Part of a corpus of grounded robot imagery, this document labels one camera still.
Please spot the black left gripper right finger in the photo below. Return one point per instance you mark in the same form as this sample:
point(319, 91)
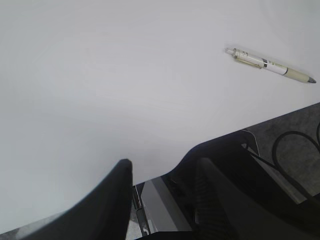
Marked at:
point(249, 219)

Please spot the yellow green pen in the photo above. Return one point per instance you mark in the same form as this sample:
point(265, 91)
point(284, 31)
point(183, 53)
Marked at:
point(261, 63)

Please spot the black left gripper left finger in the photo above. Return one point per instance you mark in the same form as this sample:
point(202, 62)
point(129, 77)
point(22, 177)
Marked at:
point(102, 215)

